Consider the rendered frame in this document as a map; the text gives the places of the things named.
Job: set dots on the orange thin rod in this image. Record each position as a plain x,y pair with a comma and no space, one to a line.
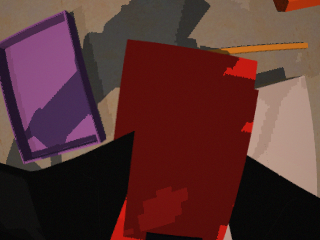
262,48

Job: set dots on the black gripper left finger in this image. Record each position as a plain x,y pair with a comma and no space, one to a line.
79,199

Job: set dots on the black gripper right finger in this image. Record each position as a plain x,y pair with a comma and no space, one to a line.
268,207

